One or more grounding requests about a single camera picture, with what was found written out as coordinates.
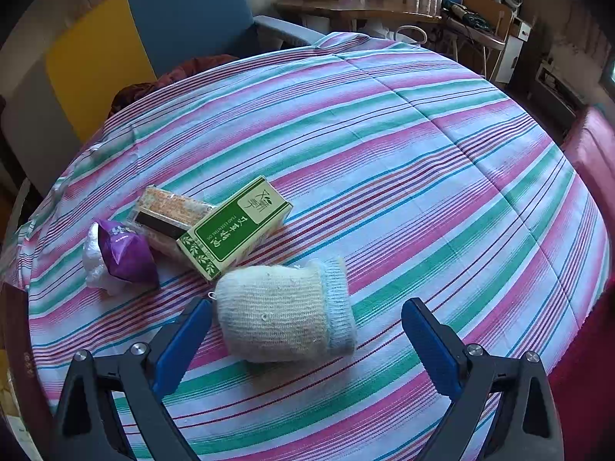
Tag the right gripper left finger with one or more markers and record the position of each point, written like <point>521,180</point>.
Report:
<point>174,346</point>

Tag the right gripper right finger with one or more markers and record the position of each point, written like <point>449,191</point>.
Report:
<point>438,347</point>

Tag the purple snack packet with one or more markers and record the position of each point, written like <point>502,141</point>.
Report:
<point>126,254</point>

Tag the green white carton box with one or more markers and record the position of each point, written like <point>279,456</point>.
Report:
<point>226,235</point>

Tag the silver wrapped packet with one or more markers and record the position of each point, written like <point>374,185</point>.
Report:
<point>96,273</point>

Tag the cracker snack package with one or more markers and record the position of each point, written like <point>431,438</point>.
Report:
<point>162,217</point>

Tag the gold rectangular tray box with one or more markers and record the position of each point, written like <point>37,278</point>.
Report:
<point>31,399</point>

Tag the striped pink green tablecloth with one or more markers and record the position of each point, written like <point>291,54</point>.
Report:
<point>424,178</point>

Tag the dark red cloth on chair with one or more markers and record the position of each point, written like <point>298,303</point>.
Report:
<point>189,68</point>

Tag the grey yellow blue armchair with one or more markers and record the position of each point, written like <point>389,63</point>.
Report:
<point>65,95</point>

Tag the wooden side table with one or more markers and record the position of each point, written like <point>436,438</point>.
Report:
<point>344,14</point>

